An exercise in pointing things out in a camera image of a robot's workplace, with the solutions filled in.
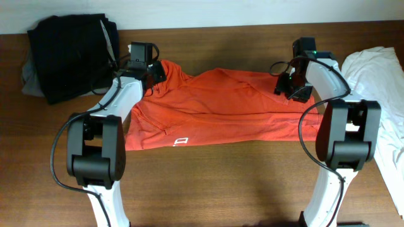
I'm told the grey folded garment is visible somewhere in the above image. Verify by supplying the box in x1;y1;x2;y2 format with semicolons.
21;47;110;103

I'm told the black folded garment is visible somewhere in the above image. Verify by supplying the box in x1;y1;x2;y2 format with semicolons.
27;14;119;104

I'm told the white t-shirt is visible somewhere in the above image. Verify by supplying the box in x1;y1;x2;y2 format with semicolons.
342;47;403;217

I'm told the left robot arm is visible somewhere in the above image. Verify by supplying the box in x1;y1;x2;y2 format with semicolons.
67;61;167;226

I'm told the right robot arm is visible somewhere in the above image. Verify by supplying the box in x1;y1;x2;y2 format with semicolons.
274;37;381;227

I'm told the red t-shirt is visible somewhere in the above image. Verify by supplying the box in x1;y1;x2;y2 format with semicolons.
126;61;315;151

